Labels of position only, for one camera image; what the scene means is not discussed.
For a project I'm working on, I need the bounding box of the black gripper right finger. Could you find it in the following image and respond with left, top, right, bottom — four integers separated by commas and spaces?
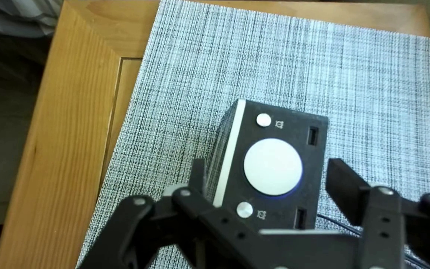
326, 159, 430, 269

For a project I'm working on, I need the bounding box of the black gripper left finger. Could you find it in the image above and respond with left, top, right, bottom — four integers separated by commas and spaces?
79, 159, 260, 269

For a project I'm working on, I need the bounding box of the black cube device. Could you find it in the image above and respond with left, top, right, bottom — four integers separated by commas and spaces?
205, 99, 329, 230

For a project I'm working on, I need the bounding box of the grey woven placemat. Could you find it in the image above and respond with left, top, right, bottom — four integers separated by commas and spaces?
76, 0, 430, 269

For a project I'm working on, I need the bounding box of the wooden side table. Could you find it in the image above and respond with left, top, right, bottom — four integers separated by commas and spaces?
0, 0, 430, 269

